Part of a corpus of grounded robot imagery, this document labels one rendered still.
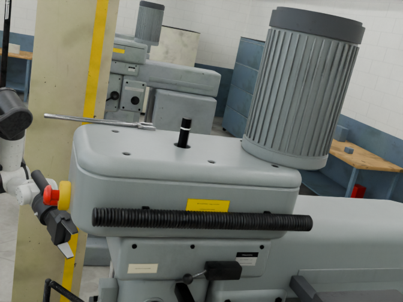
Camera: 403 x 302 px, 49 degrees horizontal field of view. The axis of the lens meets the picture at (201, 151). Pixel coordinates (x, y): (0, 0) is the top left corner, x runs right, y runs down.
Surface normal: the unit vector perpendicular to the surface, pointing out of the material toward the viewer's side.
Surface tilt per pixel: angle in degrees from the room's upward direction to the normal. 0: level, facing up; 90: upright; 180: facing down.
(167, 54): 90
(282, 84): 90
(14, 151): 107
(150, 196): 90
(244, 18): 90
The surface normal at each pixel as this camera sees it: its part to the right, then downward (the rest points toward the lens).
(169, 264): 0.32, 0.33
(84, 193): -0.51, 0.15
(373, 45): -0.93, -0.08
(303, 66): -0.29, 0.22
